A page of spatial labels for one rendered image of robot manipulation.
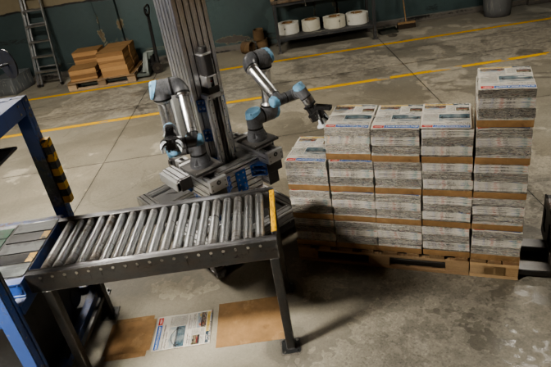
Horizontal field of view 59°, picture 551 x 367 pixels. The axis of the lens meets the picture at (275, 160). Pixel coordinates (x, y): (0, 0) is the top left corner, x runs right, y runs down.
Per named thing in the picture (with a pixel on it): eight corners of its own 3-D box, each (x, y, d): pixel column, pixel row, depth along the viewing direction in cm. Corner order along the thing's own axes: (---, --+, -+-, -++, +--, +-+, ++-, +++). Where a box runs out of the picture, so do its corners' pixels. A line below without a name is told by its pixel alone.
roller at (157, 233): (170, 211, 302) (168, 205, 300) (157, 260, 260) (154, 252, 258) (161, 213, 302) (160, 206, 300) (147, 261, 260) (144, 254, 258)
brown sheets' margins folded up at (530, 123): (468, 224, 345) (473, 95, 301) (514, 226, 335) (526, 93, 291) (469, 258, 313) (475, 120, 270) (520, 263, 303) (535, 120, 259)
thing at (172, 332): (212, 310, 327) (212, 309, 326) (209, 344, 301) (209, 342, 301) (159, 318, 328) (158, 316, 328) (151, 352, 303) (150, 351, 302)
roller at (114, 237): (129, 218, 303) (126, 210, 300) (108, 267, 261) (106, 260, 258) (120, 219, 303) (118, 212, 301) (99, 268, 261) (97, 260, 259)
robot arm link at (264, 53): (257, 120, 366) (247, 49, 339) (273, 114, 373) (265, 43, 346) (266, 125, 357) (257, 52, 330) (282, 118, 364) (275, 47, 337)
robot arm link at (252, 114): (243, 126, 361) (240, 110, 355) (259, 120, 367) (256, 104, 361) (252, 131, 352) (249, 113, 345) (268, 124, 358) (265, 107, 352)
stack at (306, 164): (311, 228, 392) (299, 134, 354) (468, 240, 352) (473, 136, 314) (298, 260, 360) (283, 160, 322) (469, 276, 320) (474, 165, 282)
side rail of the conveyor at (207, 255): (280, 251, 262) (276, 233, 257) (280, 258, 257) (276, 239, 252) (35, 287, 266) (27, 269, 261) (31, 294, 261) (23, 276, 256)
